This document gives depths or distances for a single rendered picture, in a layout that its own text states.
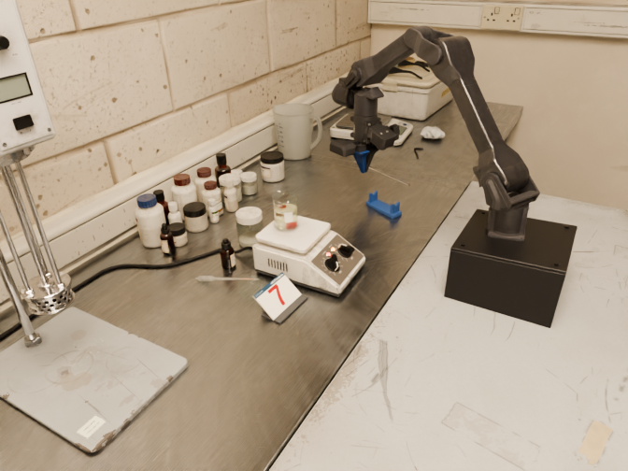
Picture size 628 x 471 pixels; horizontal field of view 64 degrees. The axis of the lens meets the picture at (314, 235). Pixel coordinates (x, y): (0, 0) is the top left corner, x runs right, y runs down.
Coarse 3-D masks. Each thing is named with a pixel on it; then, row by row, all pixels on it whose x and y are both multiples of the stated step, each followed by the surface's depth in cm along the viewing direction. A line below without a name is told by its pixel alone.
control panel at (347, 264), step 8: (336, 240) 104; (344, 240) 105; (328, 248) 102; (336, 248) 103; (320, 256) 99; (328, 256) 100; (336, 256) 101; (352, 256) 103; (360, 256) 104; (320, 264) 98; (344, 264) 101; (352, 264) 102; (328, 272) 97; (336, 272) 98; (344, 272) 99; (336, 280) 97
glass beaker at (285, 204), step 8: (280, 192) 103; (288, 192) 103; (280, 200) 99; (288, 200) 99; (296, 200) 100; (280, 208) 100; (288, 208) 100; (296, 208) 101; (280, 216) 101; (288, 216) 100; (296, 216) 102; (280, 224) 102; (288, 224) 101; (296, 224) 103; (288, 232) 102
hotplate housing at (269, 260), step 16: (320, 240) 103; (256, 256) 103; (272, 256) 100; (288, 256) 99; (304, 256) 98; (272, 272) 103; (288, 272) 100; (304, 272) 98; (320, 272) 97; (352, 272) 101; (320, 288) 98; (336, 288) 96
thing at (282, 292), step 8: (280, 280) 97; (288, 280) 98; (272, 288) 95; (280, 288) 96; (288, 288) 97; (264, 296) 93; (272, 296) 94; (280, 296) 95; (288, 296) 96; (264, 304) 93; (272, 304) 93; (280, 304) 94; (272, 312) 93
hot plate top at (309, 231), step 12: (300, 216) 108; (264, 228) 104; (300, 228) 104; (312, 228) 104; (324, 228) 103; (264, 240) 100; (276, 240) 100; (288, 240) 100; (300, 240) 100; (312, 240) 99; (300, 252) 97
